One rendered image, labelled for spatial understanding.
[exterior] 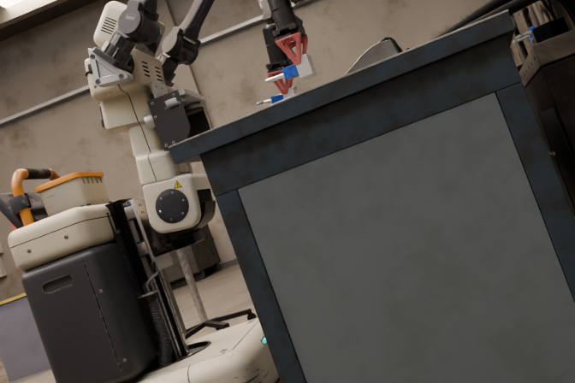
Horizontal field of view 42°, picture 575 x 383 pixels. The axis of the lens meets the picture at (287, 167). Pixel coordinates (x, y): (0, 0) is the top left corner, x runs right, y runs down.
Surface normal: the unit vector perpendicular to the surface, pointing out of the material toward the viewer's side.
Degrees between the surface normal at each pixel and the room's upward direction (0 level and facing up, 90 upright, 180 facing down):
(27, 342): 90
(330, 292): 90
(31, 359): 90
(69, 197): 92
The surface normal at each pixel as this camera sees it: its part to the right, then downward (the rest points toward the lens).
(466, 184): -0.25, 0.04
